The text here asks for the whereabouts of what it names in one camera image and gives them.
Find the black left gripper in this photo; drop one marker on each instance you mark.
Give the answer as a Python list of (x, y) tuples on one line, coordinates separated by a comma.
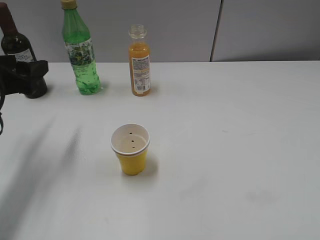
[(13, 74)]

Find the orange juice bottle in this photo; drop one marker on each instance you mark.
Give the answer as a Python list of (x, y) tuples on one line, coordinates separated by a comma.
[(139, 61)]

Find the yellow paper cup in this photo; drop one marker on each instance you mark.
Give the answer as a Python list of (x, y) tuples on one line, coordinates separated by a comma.
[(130, 143)]

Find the dark red wine bottle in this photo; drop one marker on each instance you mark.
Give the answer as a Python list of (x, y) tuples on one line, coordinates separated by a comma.
[(13, 42)]

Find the green plastic soda bottle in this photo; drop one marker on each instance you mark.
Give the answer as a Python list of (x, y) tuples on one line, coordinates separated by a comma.
[(80, 50)]

